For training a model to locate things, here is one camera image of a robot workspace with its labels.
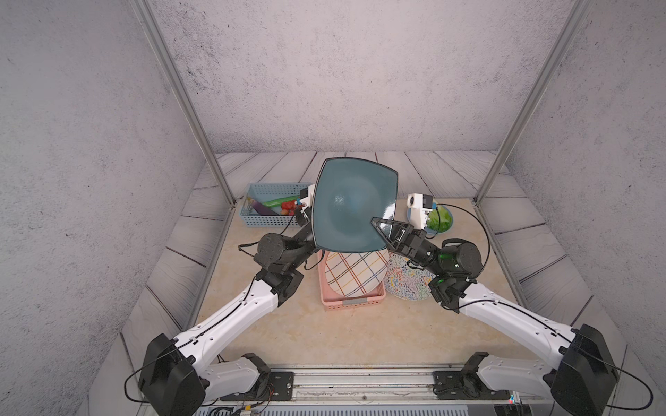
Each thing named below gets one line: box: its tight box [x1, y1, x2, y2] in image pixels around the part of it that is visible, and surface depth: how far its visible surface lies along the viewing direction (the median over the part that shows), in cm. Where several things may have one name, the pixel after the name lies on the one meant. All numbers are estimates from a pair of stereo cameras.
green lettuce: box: [426, 205, 453, 234], surface depth 109 cm
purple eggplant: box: [251, 200, 281, 216], surface depth 117 cm
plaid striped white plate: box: [324, 247, 391, 298], surface depth 94 cm
